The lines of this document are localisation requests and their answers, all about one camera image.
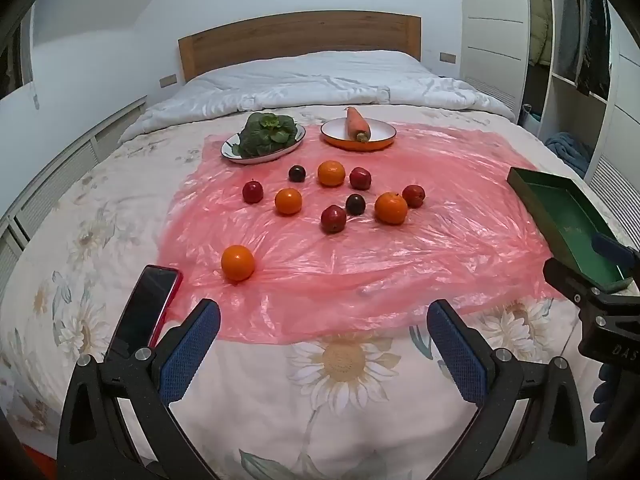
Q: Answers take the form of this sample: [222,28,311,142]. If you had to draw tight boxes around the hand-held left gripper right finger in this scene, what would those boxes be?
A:
[426,299,587,480]

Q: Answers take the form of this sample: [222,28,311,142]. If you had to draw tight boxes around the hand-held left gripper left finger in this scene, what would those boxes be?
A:
[57,299,222,480]

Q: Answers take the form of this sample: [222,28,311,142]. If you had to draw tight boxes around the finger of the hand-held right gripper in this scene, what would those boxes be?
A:
[592,234,640,276]
[543,257,608,311]

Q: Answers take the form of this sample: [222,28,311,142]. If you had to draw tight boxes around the green rectangular tray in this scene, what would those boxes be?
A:
[506,166,633,293]

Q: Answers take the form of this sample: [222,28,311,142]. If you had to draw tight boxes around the orange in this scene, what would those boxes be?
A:
[221,245,256,282]
[274,188,303,216]
[317,160,347,187]
[374,192,409,225]

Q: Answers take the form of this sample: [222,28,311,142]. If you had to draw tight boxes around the person's right hand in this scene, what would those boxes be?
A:
[590,362,611,423]

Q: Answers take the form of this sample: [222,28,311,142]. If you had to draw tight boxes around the smartphone with red case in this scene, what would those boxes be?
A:
[102,265,183,363]

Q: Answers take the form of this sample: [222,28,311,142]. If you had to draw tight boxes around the blue cloth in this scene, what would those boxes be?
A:
[545,131,593,176]

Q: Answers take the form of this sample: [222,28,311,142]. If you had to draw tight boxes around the pink plastic sheet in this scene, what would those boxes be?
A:
[159,122,558,346]

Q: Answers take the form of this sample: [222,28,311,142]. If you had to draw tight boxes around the white open shelf unit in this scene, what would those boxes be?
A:
[520,0,640,241]

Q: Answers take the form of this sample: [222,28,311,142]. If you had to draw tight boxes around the dark hanging clothes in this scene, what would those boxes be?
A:
[557,0,613,98]

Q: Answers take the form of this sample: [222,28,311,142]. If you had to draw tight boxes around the green leafy vegetable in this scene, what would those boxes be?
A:
[235,112,297,157]

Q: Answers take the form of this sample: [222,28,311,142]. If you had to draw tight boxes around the white oval plate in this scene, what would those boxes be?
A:
[221,123,306,165]

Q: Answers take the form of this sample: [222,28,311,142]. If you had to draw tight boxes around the orange rimmed plate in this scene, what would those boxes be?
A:
[320,118,398,152]

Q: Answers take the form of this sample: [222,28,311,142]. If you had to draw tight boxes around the pale green puffy jacket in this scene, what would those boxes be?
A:
[529,0,553,67]

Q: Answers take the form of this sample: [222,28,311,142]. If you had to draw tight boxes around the white wardrobe door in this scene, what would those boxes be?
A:
[460,0,531,111]

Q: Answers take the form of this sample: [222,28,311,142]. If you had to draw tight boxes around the carrot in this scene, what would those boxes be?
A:
[345,106,371,143]

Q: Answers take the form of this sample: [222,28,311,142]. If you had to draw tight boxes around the white duvet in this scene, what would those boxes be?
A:
[120,50,516,143]

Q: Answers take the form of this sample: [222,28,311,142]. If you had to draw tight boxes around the wooden headboard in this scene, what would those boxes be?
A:
[178,11,422,83]

